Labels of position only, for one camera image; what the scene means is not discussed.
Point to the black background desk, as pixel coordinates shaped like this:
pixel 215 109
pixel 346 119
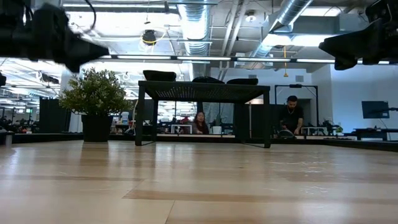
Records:
pixel 370 130

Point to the long ceiling light strip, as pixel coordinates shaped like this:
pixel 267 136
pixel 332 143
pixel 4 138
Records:
pixel 202 58

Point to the grey domed object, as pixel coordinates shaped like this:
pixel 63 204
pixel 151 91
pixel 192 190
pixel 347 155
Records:
pixel 286 134

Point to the white bottle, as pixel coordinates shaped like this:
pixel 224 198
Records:
pixel 124 118

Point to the black perforated metal shelf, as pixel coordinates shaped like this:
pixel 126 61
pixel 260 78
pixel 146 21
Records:
pixel 202 91

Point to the green plant in black pot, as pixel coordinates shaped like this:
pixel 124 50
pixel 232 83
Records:
pixel 93 93

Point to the black ceiling-hung device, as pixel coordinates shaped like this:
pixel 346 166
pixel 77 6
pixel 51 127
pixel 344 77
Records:
pixel 49 78

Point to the black partition panel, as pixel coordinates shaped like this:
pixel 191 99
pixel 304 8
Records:
pixel 53 115
pixel 256 121

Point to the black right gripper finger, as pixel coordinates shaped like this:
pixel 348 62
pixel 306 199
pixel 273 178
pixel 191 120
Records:
pixel 351 45
pixel 351 56

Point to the black wall monitor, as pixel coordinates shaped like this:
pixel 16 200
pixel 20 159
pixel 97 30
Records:
pixel 374 109

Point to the black ceiling spotlight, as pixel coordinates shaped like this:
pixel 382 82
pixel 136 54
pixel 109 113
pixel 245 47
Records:
pixel 149 37

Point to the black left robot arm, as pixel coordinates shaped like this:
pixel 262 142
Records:
pixel 7 31

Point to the silver ceiling duct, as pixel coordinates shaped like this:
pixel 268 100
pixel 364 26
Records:
pixel 289 12
pixel 194 21

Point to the white cup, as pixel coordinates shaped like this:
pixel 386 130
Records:
pixel 216 130

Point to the black rectangular frame stand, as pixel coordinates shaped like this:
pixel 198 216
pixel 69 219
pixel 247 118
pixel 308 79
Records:
pixel 295 86

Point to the yellow hanging pendant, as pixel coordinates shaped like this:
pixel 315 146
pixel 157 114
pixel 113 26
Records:
pixel 285 74

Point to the black square deep mini plate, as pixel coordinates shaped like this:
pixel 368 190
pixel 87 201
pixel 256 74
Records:
pixel 160 77
pixel 160 72

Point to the black leaf-shaped mini plate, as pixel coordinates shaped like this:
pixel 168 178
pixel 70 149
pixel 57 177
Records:
pixel 208 81
pixel 208 78

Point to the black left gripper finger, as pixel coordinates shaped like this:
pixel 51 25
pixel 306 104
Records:
pixel 81 48
pixel 84 59

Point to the grey wall vent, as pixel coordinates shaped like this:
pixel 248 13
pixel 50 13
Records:
pixel 252 76
pixel 299 78

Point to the person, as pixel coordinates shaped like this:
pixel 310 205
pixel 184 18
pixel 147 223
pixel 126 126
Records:
pixel 290 116
pixel 200 126

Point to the black rounded mini plate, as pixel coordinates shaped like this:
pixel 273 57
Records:
pixel 242 81

